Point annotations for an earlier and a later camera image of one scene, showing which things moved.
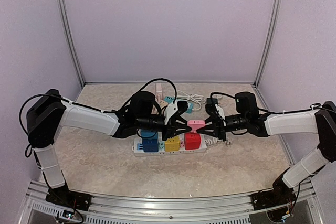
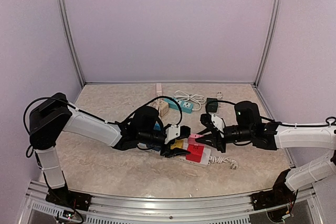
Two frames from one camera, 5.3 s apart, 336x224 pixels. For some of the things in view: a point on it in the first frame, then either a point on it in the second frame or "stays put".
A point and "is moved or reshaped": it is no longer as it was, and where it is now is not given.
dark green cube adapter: x=211 y=101 stays put
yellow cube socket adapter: x=172 y=144 stays put
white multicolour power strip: x=138 y=149 → x=157 y=149
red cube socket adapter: x=192 y=140 is moved or reshaped
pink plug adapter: x=195 y=125 → x=192 y=145
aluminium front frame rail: x=112 y=209 stays put
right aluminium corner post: x=274 y=30 stays put
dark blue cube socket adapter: x=150 y=145 stays put
